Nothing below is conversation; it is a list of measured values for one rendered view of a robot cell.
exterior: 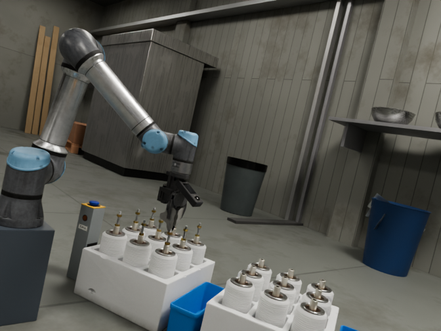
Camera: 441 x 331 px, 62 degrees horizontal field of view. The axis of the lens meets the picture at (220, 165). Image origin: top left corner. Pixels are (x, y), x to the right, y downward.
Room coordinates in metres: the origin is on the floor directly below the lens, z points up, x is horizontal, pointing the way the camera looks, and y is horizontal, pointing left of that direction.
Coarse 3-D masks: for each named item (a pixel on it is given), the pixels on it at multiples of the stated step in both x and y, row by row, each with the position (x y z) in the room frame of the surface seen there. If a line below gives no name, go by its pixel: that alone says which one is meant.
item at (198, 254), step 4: (188, 244) 1.51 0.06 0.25; (192, 248) 1.50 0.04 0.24; (196, 248) 1.50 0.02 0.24; (200, 248) 1.51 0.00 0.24; (204, 248) 1.52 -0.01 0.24; (196, 252) 1.50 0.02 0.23; (200, 252) 1.51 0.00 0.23; (204, 252) 1.53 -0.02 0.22; (192, 256) 1.50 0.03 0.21; (196, 256) 1.50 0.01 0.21; (200, 256) 1.51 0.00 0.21; (192, 260) 1.50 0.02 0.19; (196, 260) 1.50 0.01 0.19; (200, 260) 1.52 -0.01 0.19; (196, 264) 1.51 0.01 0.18
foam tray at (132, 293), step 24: (96, 264) 1.35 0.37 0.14; (120, 264) 1.31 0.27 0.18; (192, 264) 1.48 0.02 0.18; (96, 288) 1.34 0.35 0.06; (120, 288) 1.30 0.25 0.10; (144, 288) 1.26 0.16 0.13; (168, 288) 1.24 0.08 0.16; (192, 288) 1.42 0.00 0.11; (120, 312) 1.29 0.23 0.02; (144, 312) 1.25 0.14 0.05; (168, 312) 1.28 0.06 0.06
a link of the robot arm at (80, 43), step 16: (64, 32) 1.17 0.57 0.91; (80, 32) 1.16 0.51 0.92; (64, 48) 1.14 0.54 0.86; (80, 48) 1.13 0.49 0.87; (96, 48) 1.16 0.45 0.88; (80, 64) 1.13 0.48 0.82; (96, 64) 1.14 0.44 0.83; (96, 80) 1.14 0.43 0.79; (112, 80) 1.15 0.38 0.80; (112, 96) 1.15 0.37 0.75; (128, 96) 1.16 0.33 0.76; (128, 112) 1.15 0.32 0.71; (144, 112) 1.18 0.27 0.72; (144, 128) 1.16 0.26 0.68; (144, 144) 1.14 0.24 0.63; (160, 144) 1.15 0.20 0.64
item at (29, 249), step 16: (48, 224) 1.19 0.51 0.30; (0, 240) 1.05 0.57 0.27; (16, 240) 1.08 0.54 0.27; (32, 240) 1.11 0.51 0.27; (48, 240) 1.14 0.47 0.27; (0, 256) 1.05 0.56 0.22; (16, 256) 1.08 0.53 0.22; (32, 256) 1.11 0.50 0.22; (48, 256) 1.15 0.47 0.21; (0, 272) 1.06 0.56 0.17; (16, 272) 1.09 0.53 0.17; (32, 272) 1.12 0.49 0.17; (0, 288) 1.06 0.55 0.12; (16, 288) 1.10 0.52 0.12; (32, 288) 1.13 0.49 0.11; (0, 304) 1.07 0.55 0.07; (16, 304) 1.10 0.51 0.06; (32, 304) 1.13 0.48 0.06; (0, 320) 1.08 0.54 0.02; (16, 320) 1.11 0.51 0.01; (32, 320) 1.14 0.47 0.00
